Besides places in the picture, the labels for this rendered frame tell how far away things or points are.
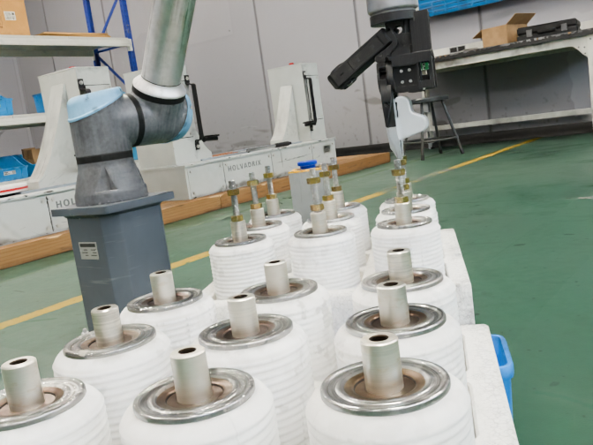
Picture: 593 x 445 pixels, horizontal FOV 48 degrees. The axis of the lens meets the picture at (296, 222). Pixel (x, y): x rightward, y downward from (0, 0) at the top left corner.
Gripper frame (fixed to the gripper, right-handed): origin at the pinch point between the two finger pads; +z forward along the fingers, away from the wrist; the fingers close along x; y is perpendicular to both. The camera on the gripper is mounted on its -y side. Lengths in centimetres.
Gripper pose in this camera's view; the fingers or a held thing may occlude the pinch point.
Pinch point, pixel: (394, 150)
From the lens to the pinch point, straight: 103.6
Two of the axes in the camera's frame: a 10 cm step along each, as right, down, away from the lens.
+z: 1.4, 9.8, 1.5
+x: 2.6, -1.8, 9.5
